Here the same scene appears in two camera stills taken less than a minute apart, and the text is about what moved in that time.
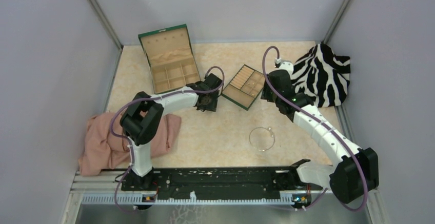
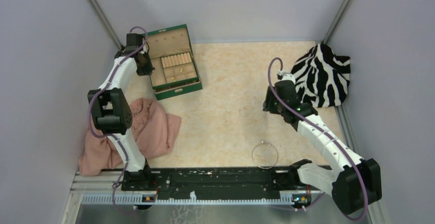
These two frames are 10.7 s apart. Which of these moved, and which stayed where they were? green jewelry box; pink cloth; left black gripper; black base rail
Moved: left black gripper
Stayed: pink cloth; green jewelry box; black base rail
